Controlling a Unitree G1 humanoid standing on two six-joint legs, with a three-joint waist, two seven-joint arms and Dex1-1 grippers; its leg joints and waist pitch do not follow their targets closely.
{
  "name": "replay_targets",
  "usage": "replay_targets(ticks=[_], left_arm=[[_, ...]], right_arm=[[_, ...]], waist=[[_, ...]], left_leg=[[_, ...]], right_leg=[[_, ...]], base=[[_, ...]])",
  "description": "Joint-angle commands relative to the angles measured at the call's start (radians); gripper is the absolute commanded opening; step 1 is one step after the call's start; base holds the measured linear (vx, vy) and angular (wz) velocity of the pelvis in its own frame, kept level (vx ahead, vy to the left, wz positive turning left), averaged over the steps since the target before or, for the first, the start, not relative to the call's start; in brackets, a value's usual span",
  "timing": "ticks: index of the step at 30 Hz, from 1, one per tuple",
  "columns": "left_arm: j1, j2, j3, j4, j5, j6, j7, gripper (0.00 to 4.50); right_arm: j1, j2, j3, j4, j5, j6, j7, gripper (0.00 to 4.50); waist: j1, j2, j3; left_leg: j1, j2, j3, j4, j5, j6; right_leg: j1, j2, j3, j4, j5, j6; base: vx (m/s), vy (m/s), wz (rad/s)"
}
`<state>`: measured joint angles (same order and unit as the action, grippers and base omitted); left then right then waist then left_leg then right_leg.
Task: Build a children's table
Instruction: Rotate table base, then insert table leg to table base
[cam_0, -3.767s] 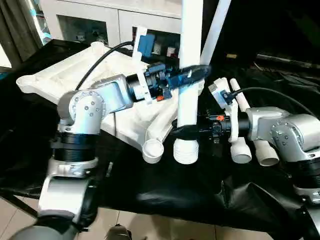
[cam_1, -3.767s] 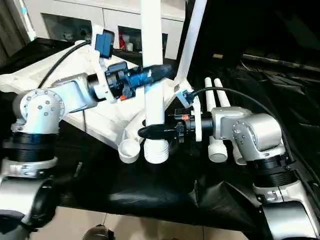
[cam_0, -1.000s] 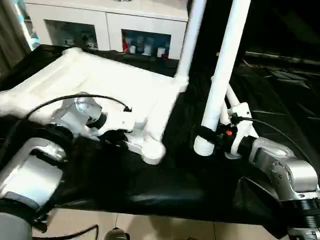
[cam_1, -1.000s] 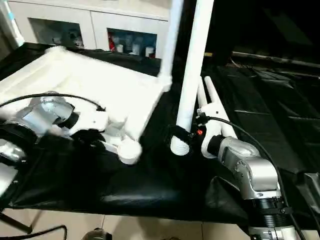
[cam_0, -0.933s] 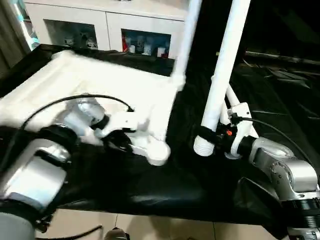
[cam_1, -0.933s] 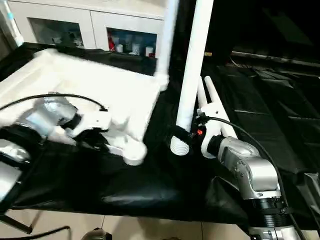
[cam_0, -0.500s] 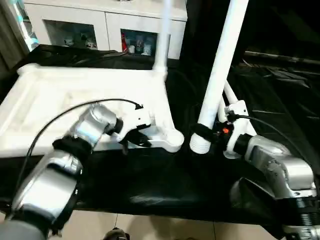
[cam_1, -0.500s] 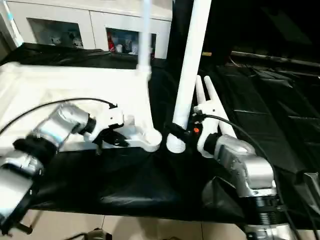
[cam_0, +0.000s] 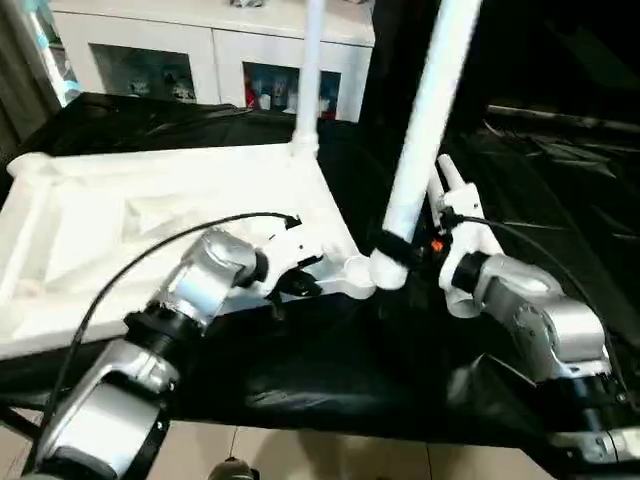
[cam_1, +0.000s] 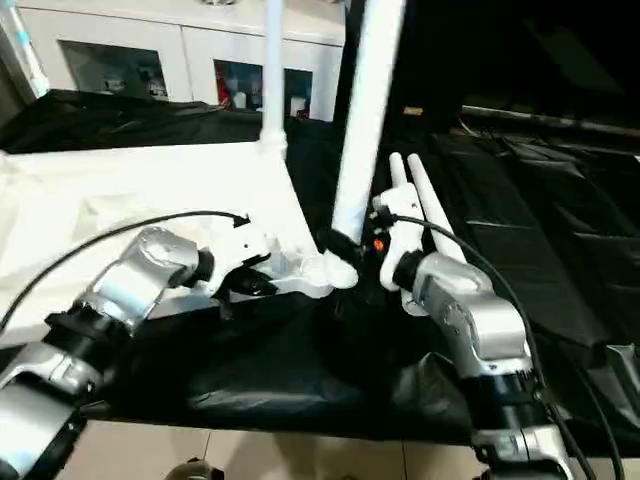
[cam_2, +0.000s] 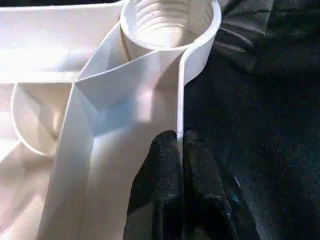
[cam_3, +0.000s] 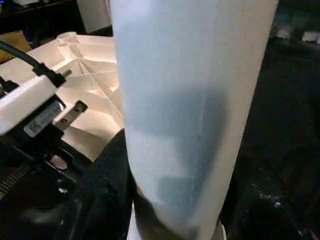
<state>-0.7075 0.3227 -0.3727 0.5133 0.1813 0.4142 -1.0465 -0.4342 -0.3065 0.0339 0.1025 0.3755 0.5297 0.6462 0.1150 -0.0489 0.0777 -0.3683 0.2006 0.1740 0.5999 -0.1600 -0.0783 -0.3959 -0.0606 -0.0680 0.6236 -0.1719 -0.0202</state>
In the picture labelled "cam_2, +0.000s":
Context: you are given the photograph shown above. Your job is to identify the white plastic table top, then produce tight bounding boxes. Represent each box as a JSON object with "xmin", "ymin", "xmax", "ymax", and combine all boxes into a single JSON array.
[{"xmin": 0, "ymin": 0, "xmax": 222, "ymax": 240}]

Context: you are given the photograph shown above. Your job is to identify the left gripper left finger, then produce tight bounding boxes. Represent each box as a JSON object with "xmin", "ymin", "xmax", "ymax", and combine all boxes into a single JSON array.
[{"xmin": 123, "ymin": 130, "xmax": 184, "ymax": 240}]

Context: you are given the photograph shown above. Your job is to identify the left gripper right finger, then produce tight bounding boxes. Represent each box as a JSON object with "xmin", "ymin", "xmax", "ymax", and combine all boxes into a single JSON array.
[{"xmin": 182, "ymin": 129, "xmax": 262, "ymax": 240}]

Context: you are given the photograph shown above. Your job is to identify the black plastic mat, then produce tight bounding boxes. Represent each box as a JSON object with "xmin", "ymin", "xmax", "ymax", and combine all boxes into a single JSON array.
[{"xmin": 180, "ymin": 0, "xmax": 320, "ymax": 240}]

